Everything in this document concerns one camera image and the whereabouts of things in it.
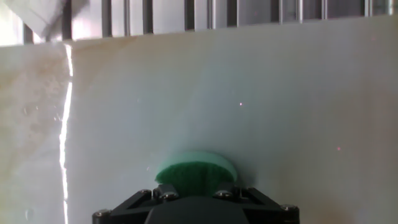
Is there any crumpled white tissue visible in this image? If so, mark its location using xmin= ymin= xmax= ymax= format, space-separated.
xmin=2 ymin=0 xmax=91 ymax=40

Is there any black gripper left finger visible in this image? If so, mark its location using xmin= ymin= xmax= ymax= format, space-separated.
xmin=91 ymin=183 xmax=180 ymax=224

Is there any beige marble slab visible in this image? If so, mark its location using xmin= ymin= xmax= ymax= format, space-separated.
xmin=0 ymin=14 xmax=398 ymax=224

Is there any green sponge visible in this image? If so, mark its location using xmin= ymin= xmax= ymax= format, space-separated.
xmin=154 ymin=151 xmax=238 ymax=197

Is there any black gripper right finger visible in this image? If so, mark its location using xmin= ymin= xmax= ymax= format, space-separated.
xmin=213 ymin=185 xmax=300 ymax=224

